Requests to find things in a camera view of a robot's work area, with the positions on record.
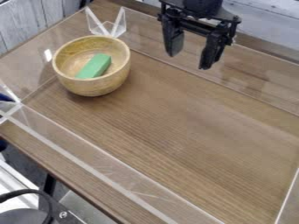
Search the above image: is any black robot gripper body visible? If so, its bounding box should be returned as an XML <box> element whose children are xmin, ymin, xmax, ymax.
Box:
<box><xmin>158</xmin><ymin>0</ymin><xmax>242</xmax><ymax>46</ymax></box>

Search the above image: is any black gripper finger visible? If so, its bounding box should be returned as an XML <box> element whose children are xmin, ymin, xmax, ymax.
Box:
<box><xmin>162</xmin><ymin>15</ymin><xmax>184</xmax><ymax>57</ymax></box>
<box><xmin>199</xmin><ymin>31</ymin><xmax>227</xmax><ymax>70</ymax></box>

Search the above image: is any green rectangular block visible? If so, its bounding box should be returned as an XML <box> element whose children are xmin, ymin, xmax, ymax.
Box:
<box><xmin>75</xmin><ymin>53</ymin><xmax>111</xmax><ymax>79</ymax></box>

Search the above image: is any brown wooden bowl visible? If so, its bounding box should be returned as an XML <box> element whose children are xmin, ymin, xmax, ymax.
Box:
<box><xmin>51</xmin><ymin>35</ymin><xmax>131</xmax><ymax>96</ymax></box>

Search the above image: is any blue object at edge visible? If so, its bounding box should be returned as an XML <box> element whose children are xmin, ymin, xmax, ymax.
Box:
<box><xmin>0</xmin><ymin>93</ymin><xmax>15</xmax><ymax>102</ymax></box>

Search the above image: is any black table leg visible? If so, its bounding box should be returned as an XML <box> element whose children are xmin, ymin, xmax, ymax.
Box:
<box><xmin>43</xmin><ymin>174</ymin><xmax>56</xmax><ymax>196</ymax></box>

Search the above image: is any clear acrylic tray enclosure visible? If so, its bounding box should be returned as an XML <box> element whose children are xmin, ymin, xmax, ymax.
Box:
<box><xmin>0</xmin><ymin>0</ymin><xmax>299</xmax><ymax>224</ymax></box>

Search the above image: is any black cable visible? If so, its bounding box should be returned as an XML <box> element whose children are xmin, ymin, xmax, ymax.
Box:
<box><xmin>0</xmin><ymin>188</ymin><xmax>55</xmax><ymax>224</ymax></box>

